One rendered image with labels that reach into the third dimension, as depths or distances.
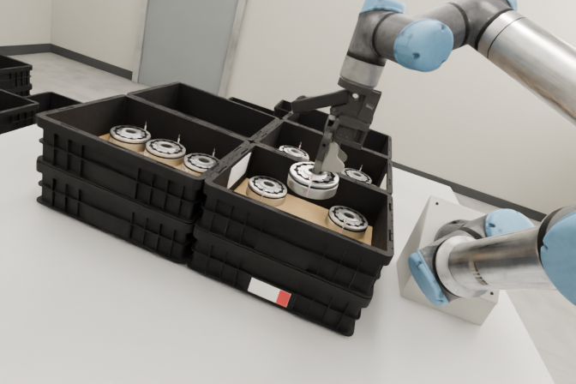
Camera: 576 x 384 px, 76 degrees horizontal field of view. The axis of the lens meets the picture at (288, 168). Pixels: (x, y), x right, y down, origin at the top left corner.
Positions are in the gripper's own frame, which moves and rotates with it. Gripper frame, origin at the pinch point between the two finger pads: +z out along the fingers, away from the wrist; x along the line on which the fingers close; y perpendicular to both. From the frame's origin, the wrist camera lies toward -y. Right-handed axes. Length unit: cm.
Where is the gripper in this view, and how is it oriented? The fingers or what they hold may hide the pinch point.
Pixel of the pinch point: (315, 171)
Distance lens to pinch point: 79.5
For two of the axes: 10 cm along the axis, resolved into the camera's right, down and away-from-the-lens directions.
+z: -2.7, 8.8, 3.9
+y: 9.3, 3.4, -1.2
